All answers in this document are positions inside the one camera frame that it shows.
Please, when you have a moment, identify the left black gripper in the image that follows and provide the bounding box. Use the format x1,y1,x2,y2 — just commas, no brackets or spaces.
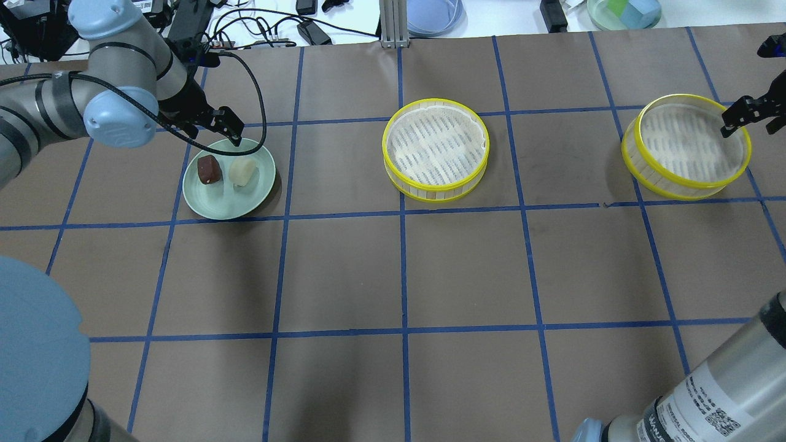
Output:
159,77,244,147

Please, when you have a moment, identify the green glass bowl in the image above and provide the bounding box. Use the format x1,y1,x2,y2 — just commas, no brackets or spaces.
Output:
586,1,662,31

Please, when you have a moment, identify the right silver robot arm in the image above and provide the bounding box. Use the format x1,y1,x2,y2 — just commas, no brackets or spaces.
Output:
573,73,785,441

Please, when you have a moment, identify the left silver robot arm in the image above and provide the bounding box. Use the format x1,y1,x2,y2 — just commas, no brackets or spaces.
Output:
1,1,244,441

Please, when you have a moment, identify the blue plate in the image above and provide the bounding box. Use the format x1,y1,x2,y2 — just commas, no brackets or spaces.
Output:
406,1,464,37

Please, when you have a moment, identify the blue sponge block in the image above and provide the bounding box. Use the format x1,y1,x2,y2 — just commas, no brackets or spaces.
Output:
621,1,661,29

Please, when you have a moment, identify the green plate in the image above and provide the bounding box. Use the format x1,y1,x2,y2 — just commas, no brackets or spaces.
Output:
182,146,277,220

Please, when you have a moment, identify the green sponge block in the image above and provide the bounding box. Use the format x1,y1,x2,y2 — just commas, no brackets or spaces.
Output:
606,0,629,21

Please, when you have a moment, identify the brown bun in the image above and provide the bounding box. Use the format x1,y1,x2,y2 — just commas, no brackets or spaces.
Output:
196,155,224,185

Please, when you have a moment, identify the aluminium frame post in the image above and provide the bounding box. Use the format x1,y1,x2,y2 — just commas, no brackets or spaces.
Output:
379,0,410,48

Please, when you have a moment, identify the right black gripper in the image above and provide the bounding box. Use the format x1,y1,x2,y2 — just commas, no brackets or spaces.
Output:
721,34,786,138

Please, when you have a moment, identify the black power brick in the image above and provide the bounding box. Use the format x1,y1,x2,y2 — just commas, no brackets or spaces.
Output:
297,20,332,46

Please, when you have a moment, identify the white bun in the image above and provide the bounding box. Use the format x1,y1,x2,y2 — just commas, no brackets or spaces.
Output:
228,157,257,187

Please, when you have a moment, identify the black power adapter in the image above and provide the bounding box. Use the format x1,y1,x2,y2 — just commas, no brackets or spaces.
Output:
539,0,568,34

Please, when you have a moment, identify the yellow bamboo steamer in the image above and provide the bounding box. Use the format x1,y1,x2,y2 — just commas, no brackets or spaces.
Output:
381,98,491,203
621,93,752,201

